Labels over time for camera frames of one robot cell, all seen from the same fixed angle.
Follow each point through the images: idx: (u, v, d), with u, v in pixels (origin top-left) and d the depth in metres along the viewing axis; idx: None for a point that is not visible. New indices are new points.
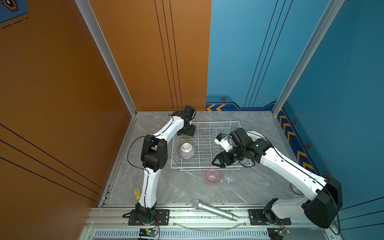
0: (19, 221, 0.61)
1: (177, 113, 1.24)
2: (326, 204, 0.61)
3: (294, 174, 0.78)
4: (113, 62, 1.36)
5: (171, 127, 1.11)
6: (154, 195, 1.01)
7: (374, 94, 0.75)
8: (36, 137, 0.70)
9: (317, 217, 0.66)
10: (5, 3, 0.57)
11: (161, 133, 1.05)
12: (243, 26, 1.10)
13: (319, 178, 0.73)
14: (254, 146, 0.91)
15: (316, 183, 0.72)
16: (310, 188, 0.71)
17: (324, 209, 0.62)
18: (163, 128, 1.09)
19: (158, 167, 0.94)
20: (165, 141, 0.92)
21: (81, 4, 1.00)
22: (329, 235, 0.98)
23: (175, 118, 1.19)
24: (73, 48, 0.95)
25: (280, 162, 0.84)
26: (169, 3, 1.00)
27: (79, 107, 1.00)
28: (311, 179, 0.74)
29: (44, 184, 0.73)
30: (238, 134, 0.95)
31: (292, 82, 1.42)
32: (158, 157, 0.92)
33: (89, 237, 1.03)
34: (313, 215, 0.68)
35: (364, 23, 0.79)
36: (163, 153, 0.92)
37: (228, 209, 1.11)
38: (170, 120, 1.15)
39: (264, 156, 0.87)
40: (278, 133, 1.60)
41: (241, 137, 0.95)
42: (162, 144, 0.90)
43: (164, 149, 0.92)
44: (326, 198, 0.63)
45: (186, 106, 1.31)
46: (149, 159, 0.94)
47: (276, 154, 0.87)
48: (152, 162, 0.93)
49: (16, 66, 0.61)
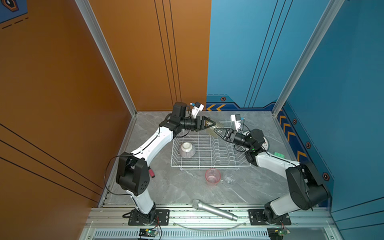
0: (18, 222, 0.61)
1: (164, 123, 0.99)
2: (292, 172, 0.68)
3: (274, 161, 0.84)
4: (112, 62, 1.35)
5: (156, 142, 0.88)
6: (148, 204, 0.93)
7: (374, 93, 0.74)
8: (37, 138, 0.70)
9: (297, 194, 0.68)
10: (5, 3, 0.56)
11: (141, 151, 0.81)
12: (243, 26, 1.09)
13: (293, 161, 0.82)
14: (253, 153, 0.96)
15: (290, 163, 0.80)
16: (283, 166, 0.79)
17: (293, 180, 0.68)
18: (143, 144, 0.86)
19: (137, 192, 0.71)
20: (145, 162, 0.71)
21: (81, 4, 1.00)
22: (329, 235, 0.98)
23: (163, 129, 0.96)
24: (73, 47, 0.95)
25: (267, 155, 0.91)
26: (169, 3, 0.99)
27: (79, 108, 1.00)
28: (288, 164, 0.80)
29: (44, 185, 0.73)
30: (258, 142, 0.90)
31: (292, 82, 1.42)
32: (135, 181, 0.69)
33: (88, 237, 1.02)
34: (294, 195, 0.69)
35: (364, 23, 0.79)
36: (143, 175, 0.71)
37: (228, 209, 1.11)
38: (156, 133, 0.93)
39: (257, 156, 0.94)
40: (278, 133, 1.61)
41: (258, 142, 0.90)
42: (140, 166, 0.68)
43: (144, 170, 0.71)
44: (293, 168, 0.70)
45: (173, 107, 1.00)
46: (127, 181, 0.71)
47: (265, 152, 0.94)
48: (129, 187, 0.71)
49: (15, 67, 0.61)
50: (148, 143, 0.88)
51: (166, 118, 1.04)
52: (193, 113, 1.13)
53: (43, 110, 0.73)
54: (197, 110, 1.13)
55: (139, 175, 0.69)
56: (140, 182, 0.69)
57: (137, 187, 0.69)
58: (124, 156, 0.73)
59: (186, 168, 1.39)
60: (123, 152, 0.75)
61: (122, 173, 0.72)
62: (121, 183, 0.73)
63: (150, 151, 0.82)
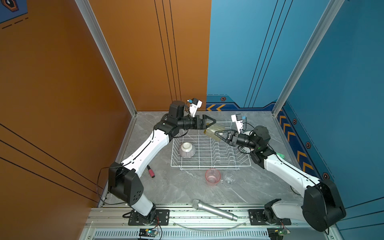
0: (19, 222, 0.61)
1: (160, 125, 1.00)
2: (315, 198, 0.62)
3: (289, 172, 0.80)
4: (113, 62, 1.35)
5: (149, 149, 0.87)
6: (147, 207, 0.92)
7: (374, 93, 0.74)
8: (36, 138, 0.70)
9: (313, 216, 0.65)
10: (5, 3, 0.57)
11: (132, 161, 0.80)
12: (243, 27, 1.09)
13: (312, 177, 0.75)
14: (260, 153, 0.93)
15: (309, 180, 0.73)
16: (301, 184, 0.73)
17: (314, 204, 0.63)
18: (135, 153, 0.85)
19: (130, 203, 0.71)
20: (135, 174, 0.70)
21: (82, 5, 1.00)
22: (329, 235, 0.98)
23: (157, 133, 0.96)
24: (73, 47, 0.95)
25: (280, 165, 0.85)
26: (169, 3, 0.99)
27: (79, 108, 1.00)
28: (305, 178, 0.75)
29: (44, 185, 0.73)
30: (263, 139, 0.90)
31: (292, 82, 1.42)
32: (126, 192, 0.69)
33: (89, 237, 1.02)
34: (310, 215, 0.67)
35: (364, 23, 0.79)
36: (134, 186, 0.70)
37: (229, 209, 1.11)
38: (149, 138, 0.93)
39: (266, 160, 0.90)
40: (278, 133, 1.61)
41: (264, 138, 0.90)
42: (130, 178, 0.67)
43: (134, 182, 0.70)
44: (314, 190, 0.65)
45: (170, 107, 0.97)
46: (120, 192, 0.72)
47: (276, 159, 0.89)
48: (121, 197, 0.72)
49: (16, 67, 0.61)
50: (141, 150, 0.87)
51: (164, 118, 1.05)
52: (192, 110, 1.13)
53: (43, 111, 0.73)
54: (195, 107, 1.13)
55: (130, 188, 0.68)
56: (131, 194, 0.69)
57: (130, 199, 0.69)
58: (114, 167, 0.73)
59: (186, 168, 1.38)
60: (113, 163, 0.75)
61: (115, 185, 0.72)
62: (113, 192, 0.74)
63: (142, 161, 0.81)
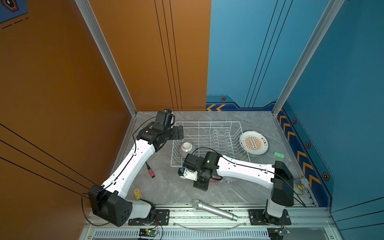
0: (18, 223, 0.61)
1: (143, 133, 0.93)
2: (283, 189, 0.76)
3: (249, 173, 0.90)
4: (112, 62, 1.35)
5: (132, 165, 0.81)
6: (145, 210, 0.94)
7: (375, 93, 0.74)
8: (37, 137, 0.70)
9: (283, 199, 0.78)
10: (5, 3, 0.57)
11: (114, 181, 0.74)
12: (243, 26, 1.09)
13: (267, 167, 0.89)
14: (206, 164, 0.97)
15: (267, 172, 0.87)
16: (266, 180, 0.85)
17: (283, 193, 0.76)
18: (117, 172, 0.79)
19: (118, 223, 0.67)
20: (118, 196, 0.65)
21: (81, 4, 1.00)
22: (329, 235, 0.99)
23: (140, 143, 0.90)
24: (72, 47, 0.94)
25: (234, 167, 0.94)
26: (169, 3, 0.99)
27: (79, 108, 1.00)
28: (263, 172, 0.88)
29: (43, 185, 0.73)
30: (188, 161, 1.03)
31: (292, 82, 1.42)
32: (112, 216, 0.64)
33: (88, 237, 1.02)
34: (279, 200, 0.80)
35: (364, 23, 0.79)
36: (120, 208, 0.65)
37: (229, 209, 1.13)
38: (131, 152, 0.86)
39: (219, 169, 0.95)
40: (278, 133, 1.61)
41: (188, 160, 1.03)
42: (112, 202, 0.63)
43: (119, 205, 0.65)
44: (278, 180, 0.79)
45: (157, 114, 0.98)
46: (104, 215, 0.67)
47: (228, 162, 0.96)
48: (107, 218, 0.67)
49: (15, 67, 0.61)
50: (123, 167, 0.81)
51: (147, 126, 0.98)
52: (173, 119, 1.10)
53: (43, 111, 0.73)
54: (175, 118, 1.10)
55: (114, 211, 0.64)
56: (117, 216, 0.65)
57: (115, 222, 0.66)
58: (94, 191, 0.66)
59: None
60: (92, 186, 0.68)
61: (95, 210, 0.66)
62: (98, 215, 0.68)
63: (125, 179, 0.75)
